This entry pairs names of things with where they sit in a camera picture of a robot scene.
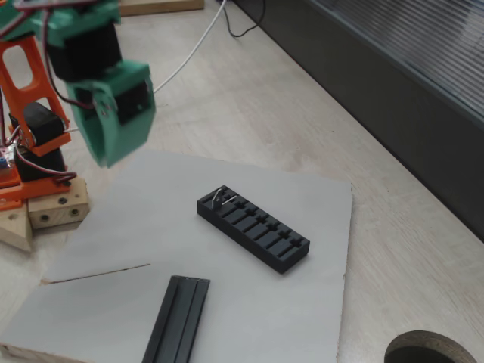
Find black power cable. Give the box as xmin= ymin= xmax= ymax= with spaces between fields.
xmin=222 ymin=0 xmax=265 ymax=39

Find white usb cable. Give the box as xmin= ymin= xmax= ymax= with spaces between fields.
xmin=67 ymin=0 xmax=228 ymax=133

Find black aluminium profile rail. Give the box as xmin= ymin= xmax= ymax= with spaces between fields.
xmin=141 ymin=275 xmax=211 ymax=363

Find grey board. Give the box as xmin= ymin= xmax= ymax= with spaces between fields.
xmin=0 ymin=147 xmax=355 ymax=363

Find wooden base block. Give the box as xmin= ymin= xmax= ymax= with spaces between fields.
xmin=28 ymin=177 xmax=90 ymax=231

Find wooden base plank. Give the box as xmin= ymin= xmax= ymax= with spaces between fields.
xmin=0 ymin=206 xmax=34 ymax=253

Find black slotted rack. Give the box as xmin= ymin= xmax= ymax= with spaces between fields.
xmin=196 ymin=185 xmax=311 ymax=275

